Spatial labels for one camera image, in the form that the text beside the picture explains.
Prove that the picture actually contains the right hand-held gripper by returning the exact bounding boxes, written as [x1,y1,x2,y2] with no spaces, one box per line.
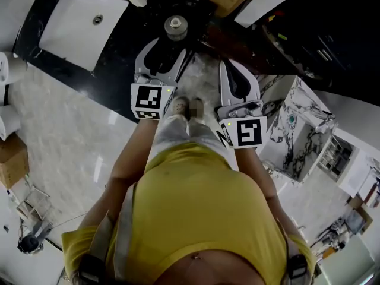
[213,59,268,150]

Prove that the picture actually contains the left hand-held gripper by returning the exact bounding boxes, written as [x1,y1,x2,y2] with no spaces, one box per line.
[130,37,188,121]

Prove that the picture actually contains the person's right forearm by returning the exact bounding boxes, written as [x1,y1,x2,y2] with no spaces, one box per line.
[236,146,278,202]

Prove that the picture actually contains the person's left forearm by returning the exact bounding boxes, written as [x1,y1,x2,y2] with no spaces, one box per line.
[108,119,158,187]

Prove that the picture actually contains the black marble countertop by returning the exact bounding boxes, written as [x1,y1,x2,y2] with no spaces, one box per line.
[13,0,221,124]

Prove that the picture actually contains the white marble pattern cabinet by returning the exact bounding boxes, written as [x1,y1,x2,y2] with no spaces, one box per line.
[256,75,339,184]

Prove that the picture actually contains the white rectangular sink basin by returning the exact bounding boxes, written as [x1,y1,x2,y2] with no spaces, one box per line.
[38,0,130,72]

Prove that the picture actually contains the person's left shoe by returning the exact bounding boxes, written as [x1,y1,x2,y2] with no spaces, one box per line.
[170,96,191,121]

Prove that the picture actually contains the person's shoe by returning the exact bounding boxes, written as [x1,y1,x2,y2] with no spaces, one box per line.
[188,97,206,120]
[170,96,191,121]

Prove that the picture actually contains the person's right shoe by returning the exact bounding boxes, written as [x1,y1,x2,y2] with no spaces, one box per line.
[188,97,206,120]

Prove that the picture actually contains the light grey trousers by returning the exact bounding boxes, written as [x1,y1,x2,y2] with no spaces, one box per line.
[148,114,240,172]

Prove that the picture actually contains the black cabinet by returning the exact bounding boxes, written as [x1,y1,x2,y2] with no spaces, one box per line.
[261,0,380,99]

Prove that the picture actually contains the white shelf unit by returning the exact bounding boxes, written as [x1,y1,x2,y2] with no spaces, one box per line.
[316,135,356,181]

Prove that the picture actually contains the yellow shirt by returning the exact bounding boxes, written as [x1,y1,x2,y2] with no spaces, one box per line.
[61,142,317,285]

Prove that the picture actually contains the white cylindrical roll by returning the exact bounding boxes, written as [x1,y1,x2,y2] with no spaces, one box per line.
[0,104,22,141]
[0,51,29,87]

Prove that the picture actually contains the small cardboard box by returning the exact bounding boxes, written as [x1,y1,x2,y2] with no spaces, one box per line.
[0,134,31,189]

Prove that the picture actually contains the framed picture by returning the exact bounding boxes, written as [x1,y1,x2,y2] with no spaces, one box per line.
[344,208,373,235]

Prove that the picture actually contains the black round device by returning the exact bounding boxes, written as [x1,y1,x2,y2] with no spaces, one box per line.
[17,221,55,254]

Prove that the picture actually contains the grey harness strap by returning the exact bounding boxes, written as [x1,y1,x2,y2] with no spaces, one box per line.
[277,217,300,262]
[112,182,138,282]

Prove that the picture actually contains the metal wire rack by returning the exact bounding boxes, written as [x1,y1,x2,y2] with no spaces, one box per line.
[16,185,52,220]

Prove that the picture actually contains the black strap pouch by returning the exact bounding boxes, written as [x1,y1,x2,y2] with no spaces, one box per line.
[287,253,310,280]
[77,253,106,285]

